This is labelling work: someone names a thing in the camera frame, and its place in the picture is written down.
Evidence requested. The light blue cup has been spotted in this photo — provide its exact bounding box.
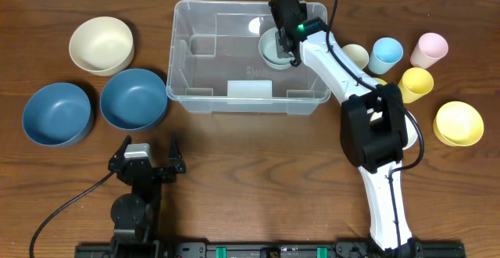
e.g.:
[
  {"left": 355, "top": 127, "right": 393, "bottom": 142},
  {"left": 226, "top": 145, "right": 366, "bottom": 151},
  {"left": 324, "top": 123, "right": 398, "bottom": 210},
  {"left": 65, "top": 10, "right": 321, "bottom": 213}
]
[{"left": 368, "top": 38, "right": 403, "bottom": 75}]

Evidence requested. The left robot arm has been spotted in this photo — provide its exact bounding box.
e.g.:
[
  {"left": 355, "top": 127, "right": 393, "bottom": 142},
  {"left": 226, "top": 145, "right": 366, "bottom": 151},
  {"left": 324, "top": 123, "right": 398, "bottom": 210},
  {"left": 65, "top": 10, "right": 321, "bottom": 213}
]
[{"left": 108, "top": 136, "right": 186, "bottom": 244}]

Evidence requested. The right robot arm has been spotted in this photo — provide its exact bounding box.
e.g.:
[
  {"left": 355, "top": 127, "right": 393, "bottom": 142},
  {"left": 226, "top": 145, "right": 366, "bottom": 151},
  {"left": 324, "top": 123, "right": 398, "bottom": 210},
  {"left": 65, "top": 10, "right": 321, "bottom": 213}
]
[{"left": 268, "top": 0, "right": 412, "bottom": 257}]

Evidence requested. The yellow small bowl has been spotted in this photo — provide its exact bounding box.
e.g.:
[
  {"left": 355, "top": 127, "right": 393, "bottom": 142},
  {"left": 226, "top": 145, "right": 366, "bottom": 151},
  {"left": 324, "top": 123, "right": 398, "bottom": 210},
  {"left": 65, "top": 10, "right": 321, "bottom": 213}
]
[{"left": 433, "top": 101, "right": 484, "bottom": 147}]

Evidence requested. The blue bowl near container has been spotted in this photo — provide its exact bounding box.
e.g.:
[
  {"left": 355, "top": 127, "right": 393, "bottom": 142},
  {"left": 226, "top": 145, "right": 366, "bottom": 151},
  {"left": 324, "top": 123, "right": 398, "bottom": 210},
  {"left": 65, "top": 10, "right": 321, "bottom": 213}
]
[{"left": 100, "top": 69, "right": 169, "bottom": 131}]

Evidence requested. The blue bowl far left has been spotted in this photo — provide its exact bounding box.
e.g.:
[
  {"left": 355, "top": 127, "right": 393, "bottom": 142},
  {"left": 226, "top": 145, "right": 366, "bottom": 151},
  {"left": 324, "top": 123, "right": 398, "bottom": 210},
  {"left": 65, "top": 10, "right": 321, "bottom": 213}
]
[{"left": 22, "top": 82, "right": 94, "bottom": 147}]

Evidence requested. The light blue small bowl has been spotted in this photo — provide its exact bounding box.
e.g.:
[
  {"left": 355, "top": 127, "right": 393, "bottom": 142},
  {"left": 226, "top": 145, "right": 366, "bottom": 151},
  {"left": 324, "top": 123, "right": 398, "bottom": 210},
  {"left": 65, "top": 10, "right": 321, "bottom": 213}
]
[{"left": 259, "top": 27, "right": 294, "bottom": 70}]

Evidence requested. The pink cup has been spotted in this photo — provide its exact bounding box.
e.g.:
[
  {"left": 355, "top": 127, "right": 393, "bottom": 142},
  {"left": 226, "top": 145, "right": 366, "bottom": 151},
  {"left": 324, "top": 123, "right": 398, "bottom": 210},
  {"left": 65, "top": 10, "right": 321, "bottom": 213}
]
[{"left": 410, "top": 33, "right": 449, "bottom": 69}]

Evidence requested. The cream small bowl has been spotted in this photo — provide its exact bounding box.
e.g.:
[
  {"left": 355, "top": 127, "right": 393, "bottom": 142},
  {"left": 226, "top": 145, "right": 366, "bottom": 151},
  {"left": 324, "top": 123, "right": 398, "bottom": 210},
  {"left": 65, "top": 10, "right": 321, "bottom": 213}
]
[{"left": 370, "top": 112, "right": 418, "bottom": 150}]

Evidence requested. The cream cup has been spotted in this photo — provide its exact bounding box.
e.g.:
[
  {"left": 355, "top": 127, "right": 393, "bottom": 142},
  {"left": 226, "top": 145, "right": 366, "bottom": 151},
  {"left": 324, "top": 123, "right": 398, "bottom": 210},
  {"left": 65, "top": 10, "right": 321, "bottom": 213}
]
[{"left": 342, "top": 44, "right": 370, "bottom": 70}]

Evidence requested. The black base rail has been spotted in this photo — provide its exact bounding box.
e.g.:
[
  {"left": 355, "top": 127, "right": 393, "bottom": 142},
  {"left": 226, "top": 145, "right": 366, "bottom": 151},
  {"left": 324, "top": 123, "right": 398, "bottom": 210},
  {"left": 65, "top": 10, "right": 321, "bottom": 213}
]
[{"left": 74, "top": 240, "right": 466, "bottom": 258}]

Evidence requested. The yellow cup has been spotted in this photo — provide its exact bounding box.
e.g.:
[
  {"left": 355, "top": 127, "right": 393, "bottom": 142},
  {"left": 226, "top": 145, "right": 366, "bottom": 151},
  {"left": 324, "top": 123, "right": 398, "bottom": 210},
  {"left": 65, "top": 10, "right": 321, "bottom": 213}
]
[
  {"left": 373, "top": 77, "right": 388, "bottom": 85},
  {"left": 398, "top": 67, "right": 434, "bottom": 103}
]

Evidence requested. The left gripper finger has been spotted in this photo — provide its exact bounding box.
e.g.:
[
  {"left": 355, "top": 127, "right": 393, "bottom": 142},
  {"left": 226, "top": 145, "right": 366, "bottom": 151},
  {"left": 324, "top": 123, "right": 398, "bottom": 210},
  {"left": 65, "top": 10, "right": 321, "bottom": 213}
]
[
  {"left": 108, "top": 135, "right": 132, "bottom": 172},
  {"left": 169, "top": 134, "right": 186, "bottom": 174}
]

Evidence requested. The clear plastic storage container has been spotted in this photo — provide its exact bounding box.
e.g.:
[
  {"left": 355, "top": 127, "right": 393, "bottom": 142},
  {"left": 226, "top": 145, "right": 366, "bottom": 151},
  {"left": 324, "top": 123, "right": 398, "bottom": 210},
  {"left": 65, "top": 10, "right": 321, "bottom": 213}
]
[{"left": 166, "top": 0, "right": 330, "bottom": 115}]

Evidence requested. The cream large bowl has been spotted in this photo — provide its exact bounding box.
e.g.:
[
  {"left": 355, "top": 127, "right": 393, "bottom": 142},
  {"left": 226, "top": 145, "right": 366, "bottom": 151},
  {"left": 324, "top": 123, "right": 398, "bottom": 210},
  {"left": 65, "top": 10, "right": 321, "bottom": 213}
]
[{"left": 69, "top": 16, "right": 134, "bottom": 77}]

